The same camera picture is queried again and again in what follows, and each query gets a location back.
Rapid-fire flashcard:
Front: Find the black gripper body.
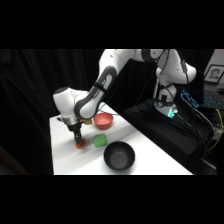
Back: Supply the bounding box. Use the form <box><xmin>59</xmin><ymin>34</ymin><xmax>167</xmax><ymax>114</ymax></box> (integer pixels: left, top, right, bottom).
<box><xmin>66</xmin><ymin>121</ymin><xmax>84</xmax><ymax>135</ymax></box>

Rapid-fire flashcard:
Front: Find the red plastic bowl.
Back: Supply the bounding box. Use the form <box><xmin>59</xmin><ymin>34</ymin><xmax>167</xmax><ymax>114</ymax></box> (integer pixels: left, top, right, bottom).
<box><xmin>92</xmin><ymin>112</ymin><xmax>115</xmax><ymax>131</ymax></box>

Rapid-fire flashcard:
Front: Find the black plastic bowl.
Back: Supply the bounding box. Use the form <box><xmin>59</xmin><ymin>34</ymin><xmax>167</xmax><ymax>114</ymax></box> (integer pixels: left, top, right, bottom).
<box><xmin>103</xmin><ymin>140</ymin><xmax>137</xmax><ymax>171</ymax></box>

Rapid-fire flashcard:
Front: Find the green soft block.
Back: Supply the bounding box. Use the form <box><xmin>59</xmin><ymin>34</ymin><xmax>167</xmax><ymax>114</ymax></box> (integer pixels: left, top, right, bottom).
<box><xmin>93</xmin><ymin>134</ymin><xmax>108</xmax><ymax>149</ymax></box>

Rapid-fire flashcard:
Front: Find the black curtain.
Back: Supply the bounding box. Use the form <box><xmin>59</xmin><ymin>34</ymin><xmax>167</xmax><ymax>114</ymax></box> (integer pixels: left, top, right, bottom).
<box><xmin>0</xmin><ymin>49</ymin><xmax>159</xmax><ymax>176</ymax></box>

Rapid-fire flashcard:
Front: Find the black robot stand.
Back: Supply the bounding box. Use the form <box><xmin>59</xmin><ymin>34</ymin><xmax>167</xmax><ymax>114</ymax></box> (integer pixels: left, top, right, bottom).
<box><xmin>121</xmin><ymin>98</ymin><xmax>209</xmax><ymax>175</ymax></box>

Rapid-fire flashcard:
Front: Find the small green light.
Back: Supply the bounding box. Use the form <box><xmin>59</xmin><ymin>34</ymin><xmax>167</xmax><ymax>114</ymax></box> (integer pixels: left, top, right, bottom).
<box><xmin>167</xmin><ymin>107</ymin><xmax>178</xmax><ymax>120</ymax></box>

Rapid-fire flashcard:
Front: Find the teal-lit keyboard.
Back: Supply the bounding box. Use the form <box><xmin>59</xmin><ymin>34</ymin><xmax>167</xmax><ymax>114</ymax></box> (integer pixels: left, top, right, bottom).
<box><xmin>202</xmin><ymin>93</ymin><xmax>224</xmax><ymax>110</ymax></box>

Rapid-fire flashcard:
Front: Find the framed portrait picture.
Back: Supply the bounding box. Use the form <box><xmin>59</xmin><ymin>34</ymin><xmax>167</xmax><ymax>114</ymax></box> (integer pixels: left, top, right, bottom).
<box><xmin>203</xmin><ymin>64</ymin><xmax>224</xmax><ymax>85</ymax></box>

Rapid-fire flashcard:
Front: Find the yellow cable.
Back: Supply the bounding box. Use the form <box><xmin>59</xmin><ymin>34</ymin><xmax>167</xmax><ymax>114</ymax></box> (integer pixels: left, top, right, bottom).
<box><xmin>209</xmin><ymin>108</ymin><xmax>224</xmax><ymax>153</ymax></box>

